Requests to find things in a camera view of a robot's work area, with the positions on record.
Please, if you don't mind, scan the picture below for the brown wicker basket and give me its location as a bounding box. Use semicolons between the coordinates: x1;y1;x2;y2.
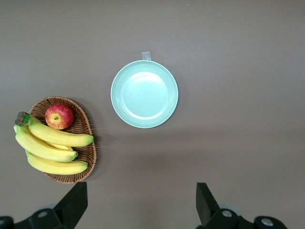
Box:
28;96;97;184

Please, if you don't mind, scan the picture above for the yellow banana bunch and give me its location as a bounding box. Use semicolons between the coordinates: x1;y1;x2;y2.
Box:
13;111;95;175

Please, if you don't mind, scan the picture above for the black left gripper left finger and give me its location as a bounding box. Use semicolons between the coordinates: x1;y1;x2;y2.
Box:
0;181;88;229

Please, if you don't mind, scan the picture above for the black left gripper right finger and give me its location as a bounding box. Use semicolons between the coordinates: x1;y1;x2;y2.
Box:
196;182;289;229

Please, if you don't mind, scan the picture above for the brown table cover sheet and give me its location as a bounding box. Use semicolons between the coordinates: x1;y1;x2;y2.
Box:
0;0;305;229

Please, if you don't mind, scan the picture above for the red yellow apple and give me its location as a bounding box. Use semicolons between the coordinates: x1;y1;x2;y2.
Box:
45;104;75;130

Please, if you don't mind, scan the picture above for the light green round plate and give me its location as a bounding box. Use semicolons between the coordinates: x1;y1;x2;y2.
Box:
110;60;179;129

